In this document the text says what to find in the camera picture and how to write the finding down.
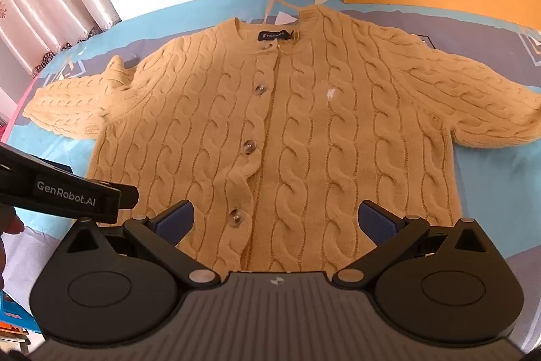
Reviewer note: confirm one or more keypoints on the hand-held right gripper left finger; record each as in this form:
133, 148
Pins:
175, 223

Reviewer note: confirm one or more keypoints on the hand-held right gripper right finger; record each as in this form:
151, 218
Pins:
376, 223

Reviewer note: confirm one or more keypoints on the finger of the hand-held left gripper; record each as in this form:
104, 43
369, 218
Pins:
129, 197

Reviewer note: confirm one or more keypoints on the person's left hand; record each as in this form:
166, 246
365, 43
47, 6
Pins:
10, 223

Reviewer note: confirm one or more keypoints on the blue grey patterned bed sheet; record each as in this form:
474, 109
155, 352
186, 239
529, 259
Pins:
486, 183

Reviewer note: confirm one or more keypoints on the blue plastic crate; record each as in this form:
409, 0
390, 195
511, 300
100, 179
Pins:
12, 306

